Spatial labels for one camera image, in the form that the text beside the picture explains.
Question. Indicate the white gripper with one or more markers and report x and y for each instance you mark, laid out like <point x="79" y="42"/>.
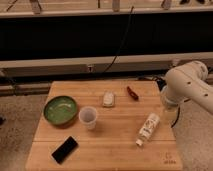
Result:
<point x="170" y="108"/>

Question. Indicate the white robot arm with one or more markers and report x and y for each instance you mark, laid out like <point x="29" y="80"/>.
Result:
<point x="188" y="81"/>

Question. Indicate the white plastic bottle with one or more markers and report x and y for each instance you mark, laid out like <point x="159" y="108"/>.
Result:
<point x="147" y="129"/>

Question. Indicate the red small object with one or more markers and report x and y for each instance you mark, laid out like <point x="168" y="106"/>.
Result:
<point x="132" y="93"/>

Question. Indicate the green bowl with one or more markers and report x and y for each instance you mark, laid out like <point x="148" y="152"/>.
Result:
<point x="60" y="110"/>

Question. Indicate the black smartphone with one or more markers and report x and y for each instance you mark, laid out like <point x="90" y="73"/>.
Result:
<point x="66" y="148"/>

